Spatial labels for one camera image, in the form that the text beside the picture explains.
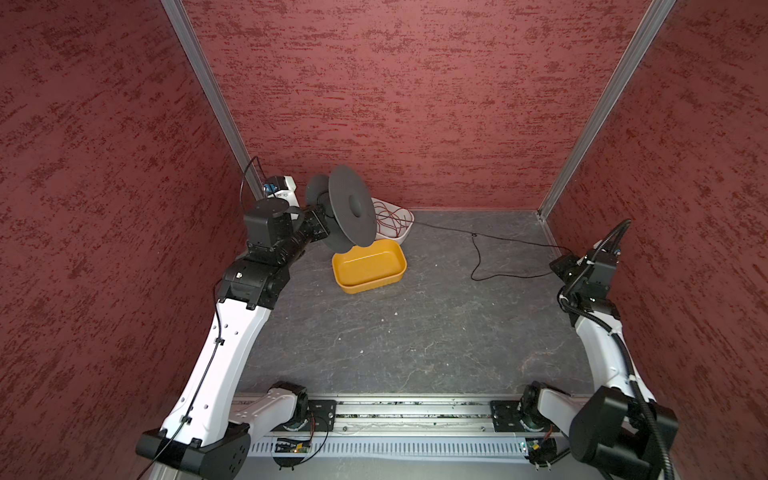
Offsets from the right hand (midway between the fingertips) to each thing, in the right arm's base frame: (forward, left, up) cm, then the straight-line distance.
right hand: (559, 257), depth 82 cm
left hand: (0, +63, +20) cm, 66 cm away
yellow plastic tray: (+11, +58, -19) cm, 62 cm away
